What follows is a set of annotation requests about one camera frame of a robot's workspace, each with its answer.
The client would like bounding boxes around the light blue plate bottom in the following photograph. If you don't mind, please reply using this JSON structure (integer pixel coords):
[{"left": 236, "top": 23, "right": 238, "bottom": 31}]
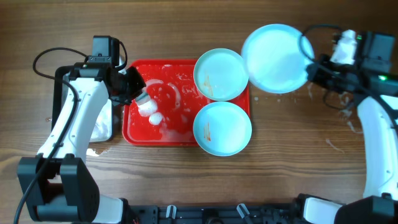
[{"left": 193, "top": 101, "right": 252, "bottom": 157}]

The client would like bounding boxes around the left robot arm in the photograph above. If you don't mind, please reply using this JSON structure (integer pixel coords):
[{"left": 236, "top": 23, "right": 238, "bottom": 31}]
[{"left": 17, "top": 35, "right": 149, "bottom": 223}]

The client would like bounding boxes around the black soap water tray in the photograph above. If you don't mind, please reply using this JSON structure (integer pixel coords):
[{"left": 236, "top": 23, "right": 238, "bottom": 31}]
[{"left": 51, "top": 65, "right": 114, "bottom": 143}]

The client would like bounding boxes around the red plastic tray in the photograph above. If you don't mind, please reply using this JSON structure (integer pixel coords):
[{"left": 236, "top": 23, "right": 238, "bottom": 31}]
[{"left": 122, "top": 59, "right": 251, "bottom": 147}]

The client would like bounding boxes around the light blue plate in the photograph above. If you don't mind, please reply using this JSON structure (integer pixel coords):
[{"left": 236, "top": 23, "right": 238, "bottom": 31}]
[
  {"left": 193, "top": 48, "right": 249, "bottom": 101},
  {"left": 193, "top": 101, "right": 252, "bottom": 157},
  {"left": 241, "top": 24, "right": 314, "bottom": 94}
]

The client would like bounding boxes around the light blue plate top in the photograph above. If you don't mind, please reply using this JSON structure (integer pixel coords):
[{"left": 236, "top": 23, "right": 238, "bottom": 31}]
[{"left": 193, "top": 48, "right": 249, "bottom": 101}]

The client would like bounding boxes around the pink sponge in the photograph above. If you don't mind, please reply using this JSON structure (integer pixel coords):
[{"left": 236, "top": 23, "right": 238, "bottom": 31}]
[{"left": 135, "top": 88, "right": 158, "bottom": 117}]

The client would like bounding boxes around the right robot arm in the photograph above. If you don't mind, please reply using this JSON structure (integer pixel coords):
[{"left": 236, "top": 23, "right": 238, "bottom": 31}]
[{"left": 295, "top": 26, "right": 397, "bottom": 223}]

